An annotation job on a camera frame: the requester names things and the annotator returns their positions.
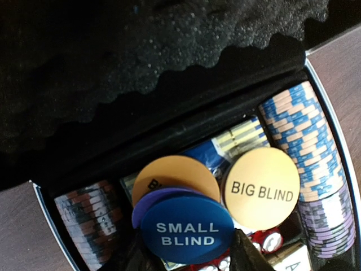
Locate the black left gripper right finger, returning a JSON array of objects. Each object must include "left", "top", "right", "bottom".
[{"left": 230, "top": 229, "right": 275, "bottom": 271}]

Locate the purple poker chip stack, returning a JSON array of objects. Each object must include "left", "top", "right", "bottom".
[{"left": 298, "top": 184, "right": 356, "bottom": 259}]

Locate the orange big blind button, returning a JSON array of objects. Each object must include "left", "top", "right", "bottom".
[{"left": 132, "top": 155, "right": 221, "bottom": 206}]

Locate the purple small blind button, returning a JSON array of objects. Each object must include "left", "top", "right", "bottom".
[{"left": 131, "top": 187, "right": 201, "bottom": 229}]

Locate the aluminium poker case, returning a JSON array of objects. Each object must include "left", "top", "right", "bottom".
[{"left": 1, "top": 1, "right": 360, "bottom": 270}]

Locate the pink-blue poker chip stack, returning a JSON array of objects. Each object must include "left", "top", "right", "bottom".
[{"left": 259, "top": 81, "right": 346, "bottom": 202}]

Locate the red-black poker chip stack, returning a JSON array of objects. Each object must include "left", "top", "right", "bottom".
[{"left": 54, "top": 180, "right": 124, "bottom": 270}]

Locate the blue small blind button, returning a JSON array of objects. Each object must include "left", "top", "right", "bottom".
[{"left": 140, "top": 194, "right": 235, "bottom": 265}]

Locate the row of red dice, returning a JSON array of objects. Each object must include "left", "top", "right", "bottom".
[{"left": 183, "top": 228, "right": 284, "bottom": 271}]

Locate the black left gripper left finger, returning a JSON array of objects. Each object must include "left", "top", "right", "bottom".
[{"left": 112, "top": 232, "right": 165, "bottom": 271}]

